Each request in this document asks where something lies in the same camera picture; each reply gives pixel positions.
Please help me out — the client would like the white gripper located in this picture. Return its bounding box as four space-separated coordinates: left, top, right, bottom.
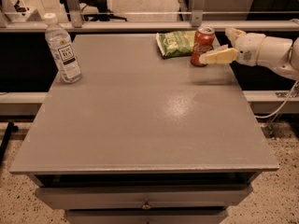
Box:
199 27 265 66

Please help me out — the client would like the red coke can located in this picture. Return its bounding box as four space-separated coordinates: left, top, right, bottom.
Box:
191 26 215 66

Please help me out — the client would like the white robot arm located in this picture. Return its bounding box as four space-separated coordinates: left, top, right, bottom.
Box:
199 27 299 81

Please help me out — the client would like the green jalapeno chip bag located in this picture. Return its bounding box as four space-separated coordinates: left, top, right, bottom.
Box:
156 31 195 58

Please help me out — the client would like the grey cabinet top drawer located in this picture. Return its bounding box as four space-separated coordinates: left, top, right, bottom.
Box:
36 185 252 210

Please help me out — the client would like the grey cabinet drawer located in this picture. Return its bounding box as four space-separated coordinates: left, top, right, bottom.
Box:
36 185 252 210
65 209 227 224

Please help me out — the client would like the clear tea bottle white label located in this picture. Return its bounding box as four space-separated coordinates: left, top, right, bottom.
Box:
44 13 82 83

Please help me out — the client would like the black pole at left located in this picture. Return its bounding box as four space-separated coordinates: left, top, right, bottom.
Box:
0 122 19 165

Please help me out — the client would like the metal railing frame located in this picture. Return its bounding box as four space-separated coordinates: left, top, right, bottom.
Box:
1 0 299 32

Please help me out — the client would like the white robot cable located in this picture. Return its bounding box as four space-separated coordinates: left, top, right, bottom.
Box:
254 79 299 120

